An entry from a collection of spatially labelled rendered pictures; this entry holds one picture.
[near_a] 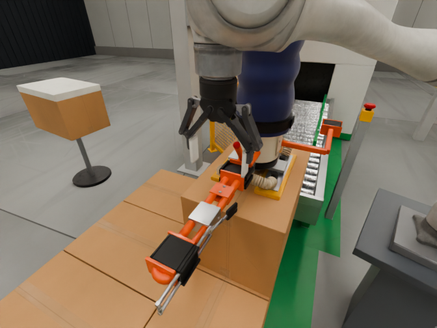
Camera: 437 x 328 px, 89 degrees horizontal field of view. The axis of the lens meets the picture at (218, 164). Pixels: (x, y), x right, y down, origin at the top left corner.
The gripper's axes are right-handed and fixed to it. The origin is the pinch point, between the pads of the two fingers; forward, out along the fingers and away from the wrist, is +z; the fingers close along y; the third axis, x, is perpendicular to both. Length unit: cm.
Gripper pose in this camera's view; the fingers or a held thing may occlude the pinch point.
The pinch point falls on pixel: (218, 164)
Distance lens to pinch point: 54.5
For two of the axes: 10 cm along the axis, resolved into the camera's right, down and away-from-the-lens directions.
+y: -9.0, -2.3, 3.7
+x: -4.4, 4.8, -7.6
